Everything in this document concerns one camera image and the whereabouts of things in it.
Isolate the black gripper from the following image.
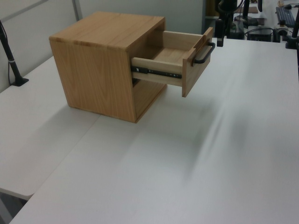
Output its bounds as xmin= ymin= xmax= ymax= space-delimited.
xmin=215 ymin=0 xmax=235 ymax=47

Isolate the black metal drawer handle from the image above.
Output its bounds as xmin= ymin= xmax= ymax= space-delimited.
xmin=192 ymin=42 xmax=216 ymax=65

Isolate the light wooden drawer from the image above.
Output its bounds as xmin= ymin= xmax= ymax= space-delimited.
xmin=130 ymin=27 xmax=214 ymax=98

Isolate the black monitor stand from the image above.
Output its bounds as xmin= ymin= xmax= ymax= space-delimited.
xmin=233 ymin=0 xmax=258 ymax=29

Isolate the black electronics box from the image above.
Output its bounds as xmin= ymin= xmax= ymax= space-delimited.
xmin=247 ymin=28 xmax=274 ymax=42

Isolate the black computer keyboard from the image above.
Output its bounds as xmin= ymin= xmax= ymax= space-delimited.
xmin=275 ymin=6 xmax=296 ymax=27

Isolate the light oak wooden cabinet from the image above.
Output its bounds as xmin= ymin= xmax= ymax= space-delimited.
xmin=49 ymin=10 xmax=168 ymax=124

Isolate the black pole with flat base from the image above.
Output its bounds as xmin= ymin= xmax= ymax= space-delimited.
xmin=0 ymin=20 xmax=30 ymax=87

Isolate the black drawer slide rail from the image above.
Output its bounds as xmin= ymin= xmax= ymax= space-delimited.
xmin=130 ymin=66 xmax=183 ymax=79

